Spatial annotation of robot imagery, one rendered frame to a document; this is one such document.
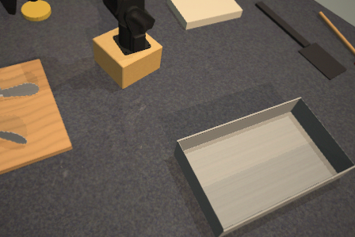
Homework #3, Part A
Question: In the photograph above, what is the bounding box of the yellow flat disc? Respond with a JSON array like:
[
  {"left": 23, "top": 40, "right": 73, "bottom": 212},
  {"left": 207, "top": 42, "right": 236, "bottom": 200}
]
[{"left": 21, "top": 0, "right": 52, "bottom": 21}]

